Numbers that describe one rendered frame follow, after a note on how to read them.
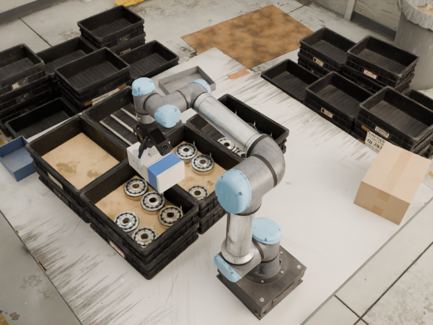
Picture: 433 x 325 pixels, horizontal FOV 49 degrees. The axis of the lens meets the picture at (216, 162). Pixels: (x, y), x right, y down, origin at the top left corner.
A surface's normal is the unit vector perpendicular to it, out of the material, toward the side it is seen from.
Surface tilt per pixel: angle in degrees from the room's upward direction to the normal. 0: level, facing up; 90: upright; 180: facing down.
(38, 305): 0
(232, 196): 83
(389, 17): 90
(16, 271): 0
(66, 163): 0
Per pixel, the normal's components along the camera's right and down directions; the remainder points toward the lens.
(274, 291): -0.02, -0.69
